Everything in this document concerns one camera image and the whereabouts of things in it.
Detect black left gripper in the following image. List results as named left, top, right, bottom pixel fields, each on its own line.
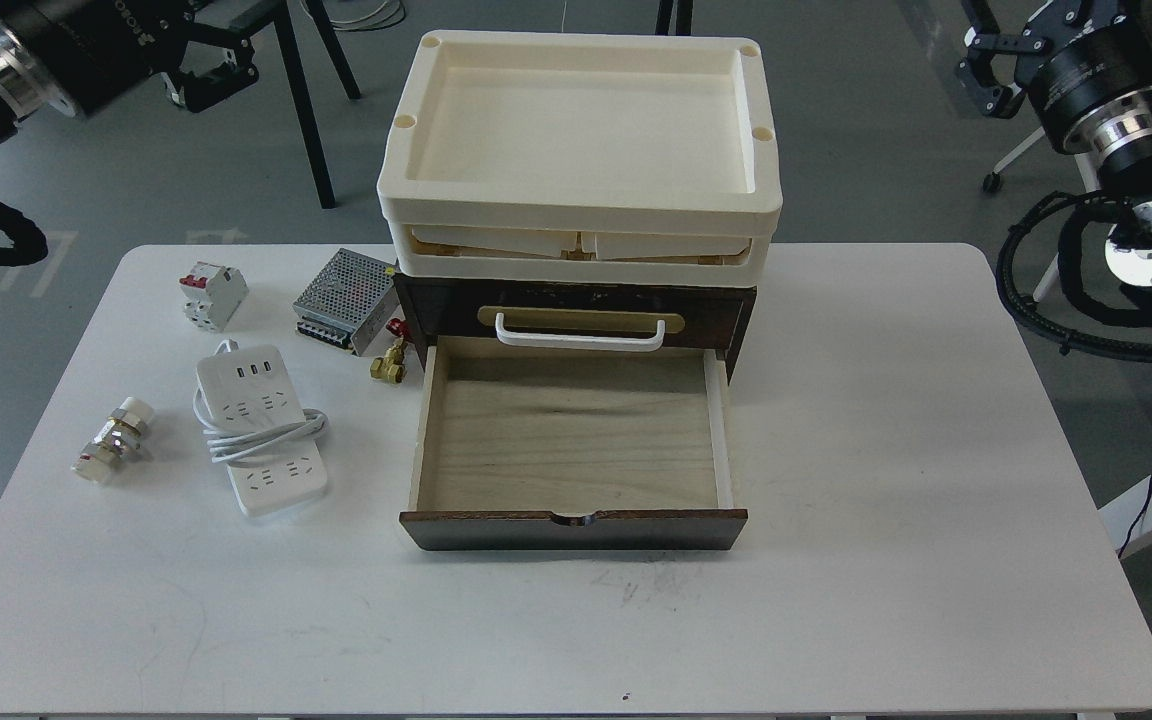
left=36, top=1, right=259, bottom=113

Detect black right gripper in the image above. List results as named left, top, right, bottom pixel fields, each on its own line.
left=955, top=1, right=1152, bottom=156

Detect white power strip with cable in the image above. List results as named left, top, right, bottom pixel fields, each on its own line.
left=194, top=340, right=329, bottom=518

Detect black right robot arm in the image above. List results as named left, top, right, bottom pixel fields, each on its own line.
left=955, top=1, right=1152, bottom=364

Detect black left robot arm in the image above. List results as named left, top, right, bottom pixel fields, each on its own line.
left=0, top=1, right=273, bottom=142

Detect black table legs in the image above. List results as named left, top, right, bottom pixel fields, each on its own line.
left=266, top=0, right=364, bottom=210

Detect white office chair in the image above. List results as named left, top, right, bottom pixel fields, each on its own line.
left=980, top=127, right=1100, bottom=194

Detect white red circuit breaker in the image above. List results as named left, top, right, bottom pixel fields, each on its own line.
left=179, top=262, right=248, bottom=333

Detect metal mesh power supply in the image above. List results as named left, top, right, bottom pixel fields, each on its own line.
left=293, top=249, right=399, bottom=356

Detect cream plastic stacked tray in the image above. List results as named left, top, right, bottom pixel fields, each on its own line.
left=378, top=29, right=783, bottom=288

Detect white metal pipe fitting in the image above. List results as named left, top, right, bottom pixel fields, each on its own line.
left=70, top=396, right=156, bottom=484

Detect open wooden drawer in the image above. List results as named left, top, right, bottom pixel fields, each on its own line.
left=399, top=336, right=748, bottom=553

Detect black corrugated cable conduit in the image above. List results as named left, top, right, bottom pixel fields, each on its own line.
left=995, top=190, right=1152, bottom=366

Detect brass valve red handle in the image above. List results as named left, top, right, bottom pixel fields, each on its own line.
left=369, top=316, right=412, bottom=384

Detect white drawer handle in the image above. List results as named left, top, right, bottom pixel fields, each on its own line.
left=494, top=313, right=667, bottom=354

